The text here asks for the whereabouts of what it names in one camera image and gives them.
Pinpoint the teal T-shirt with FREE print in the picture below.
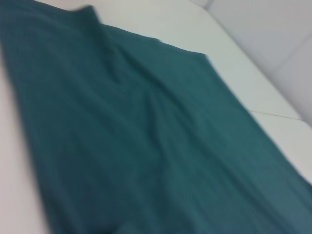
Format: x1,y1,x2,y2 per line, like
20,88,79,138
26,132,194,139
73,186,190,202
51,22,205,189
0,0,312,234

